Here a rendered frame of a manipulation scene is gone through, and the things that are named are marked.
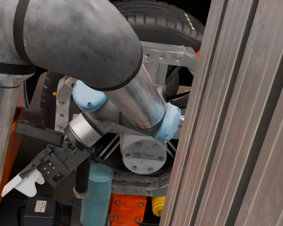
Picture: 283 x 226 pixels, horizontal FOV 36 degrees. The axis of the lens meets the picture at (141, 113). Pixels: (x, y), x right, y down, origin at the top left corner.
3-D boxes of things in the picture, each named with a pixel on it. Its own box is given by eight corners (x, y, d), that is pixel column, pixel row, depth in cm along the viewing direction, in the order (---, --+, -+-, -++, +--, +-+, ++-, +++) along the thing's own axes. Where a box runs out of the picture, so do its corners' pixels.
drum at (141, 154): (158, 138, 146) (165, 102, 139) (164, 179, 128) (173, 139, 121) (117, 134, 144) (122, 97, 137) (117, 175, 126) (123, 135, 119)
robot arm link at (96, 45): (142, -25, 45) (187, 104, 92) (53, -48, 48) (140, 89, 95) (99, 73, 43) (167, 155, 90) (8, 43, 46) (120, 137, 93)
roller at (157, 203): (160, 171, 180) (162, 159, 177) (167, 222, 155) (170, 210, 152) (146, 169, 179) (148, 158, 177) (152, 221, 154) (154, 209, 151)
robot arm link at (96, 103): (127, 82, 85) (139, 98, 96) (78, 66, 88) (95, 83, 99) (112, 119, 84) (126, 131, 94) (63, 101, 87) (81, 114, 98)
